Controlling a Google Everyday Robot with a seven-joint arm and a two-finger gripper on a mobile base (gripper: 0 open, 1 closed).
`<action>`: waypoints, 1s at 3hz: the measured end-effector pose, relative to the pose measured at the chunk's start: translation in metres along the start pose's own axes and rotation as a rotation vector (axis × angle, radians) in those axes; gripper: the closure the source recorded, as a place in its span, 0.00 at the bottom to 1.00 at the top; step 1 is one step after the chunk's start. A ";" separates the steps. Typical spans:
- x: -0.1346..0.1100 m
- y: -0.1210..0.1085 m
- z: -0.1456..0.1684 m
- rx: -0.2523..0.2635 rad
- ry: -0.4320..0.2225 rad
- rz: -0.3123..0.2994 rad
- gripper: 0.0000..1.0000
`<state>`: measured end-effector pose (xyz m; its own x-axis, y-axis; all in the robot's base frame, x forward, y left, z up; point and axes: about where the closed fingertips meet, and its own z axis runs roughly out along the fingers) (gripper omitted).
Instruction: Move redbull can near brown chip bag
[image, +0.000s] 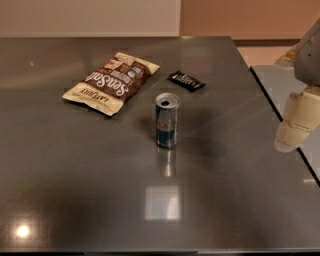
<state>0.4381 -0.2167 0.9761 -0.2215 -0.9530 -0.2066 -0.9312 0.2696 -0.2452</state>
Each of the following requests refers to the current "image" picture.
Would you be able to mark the brown sea salt chip bag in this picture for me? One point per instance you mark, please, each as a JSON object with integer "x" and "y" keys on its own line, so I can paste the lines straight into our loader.
{"x": 110, "y": 86}

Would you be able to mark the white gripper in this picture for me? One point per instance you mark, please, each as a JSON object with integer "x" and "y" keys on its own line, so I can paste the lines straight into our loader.
{"x": 308, "y": 61}

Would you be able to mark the redbull can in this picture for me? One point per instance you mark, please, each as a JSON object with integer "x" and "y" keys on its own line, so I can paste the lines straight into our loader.
{"x": 167, "y": 107}

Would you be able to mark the black snack bar wrapper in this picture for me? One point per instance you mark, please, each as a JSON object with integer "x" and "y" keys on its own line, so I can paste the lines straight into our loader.
{"x": 186, "y": 81}

